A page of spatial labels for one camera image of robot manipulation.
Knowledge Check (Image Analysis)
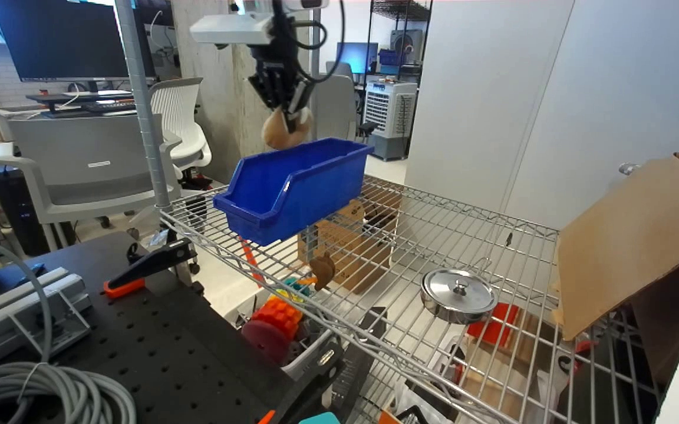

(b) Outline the grey coiled cable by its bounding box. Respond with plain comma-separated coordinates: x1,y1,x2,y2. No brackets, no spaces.
0,234,138,424

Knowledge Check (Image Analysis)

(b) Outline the round silver metal tin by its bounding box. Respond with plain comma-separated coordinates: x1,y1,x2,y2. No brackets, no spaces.
420,270,498,324

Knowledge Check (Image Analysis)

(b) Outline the black orange clamp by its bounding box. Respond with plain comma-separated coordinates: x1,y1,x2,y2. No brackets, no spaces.
101,240,196,301

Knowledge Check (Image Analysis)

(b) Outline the grey shelf pole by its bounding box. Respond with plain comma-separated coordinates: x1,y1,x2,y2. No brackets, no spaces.
112,0,170,221

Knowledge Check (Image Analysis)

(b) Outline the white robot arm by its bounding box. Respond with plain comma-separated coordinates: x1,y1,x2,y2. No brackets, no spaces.
190,0,329,129

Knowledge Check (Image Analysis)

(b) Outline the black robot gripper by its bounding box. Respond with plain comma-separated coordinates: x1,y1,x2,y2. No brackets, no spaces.
250,12,313,133

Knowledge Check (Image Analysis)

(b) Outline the small brown object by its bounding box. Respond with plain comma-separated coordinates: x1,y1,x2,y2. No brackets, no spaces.
308,255,334,290

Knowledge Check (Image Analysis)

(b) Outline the black monitor screen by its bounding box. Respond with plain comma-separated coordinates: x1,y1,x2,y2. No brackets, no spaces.
0,0,128,81

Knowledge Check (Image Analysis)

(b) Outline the wire shelf rack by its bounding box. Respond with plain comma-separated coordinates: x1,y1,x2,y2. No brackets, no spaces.
162,178,660,424

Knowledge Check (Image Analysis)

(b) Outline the brown cardboard sheet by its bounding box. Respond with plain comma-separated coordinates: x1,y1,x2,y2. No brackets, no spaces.
557,157,679,340

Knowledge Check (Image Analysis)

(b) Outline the blue plastic storage bin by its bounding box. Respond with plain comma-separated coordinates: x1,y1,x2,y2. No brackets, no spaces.
211,140,369,245

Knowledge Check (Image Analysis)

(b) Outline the grey office chair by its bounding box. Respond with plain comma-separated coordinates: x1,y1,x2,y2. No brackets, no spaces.
0,117,178,251

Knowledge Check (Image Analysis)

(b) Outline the white office chair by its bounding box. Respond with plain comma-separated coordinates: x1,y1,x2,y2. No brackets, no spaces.
150,79,211,178

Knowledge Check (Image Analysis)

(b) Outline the black perforated board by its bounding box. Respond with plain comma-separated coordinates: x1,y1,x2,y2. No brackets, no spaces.
43,234,341,424

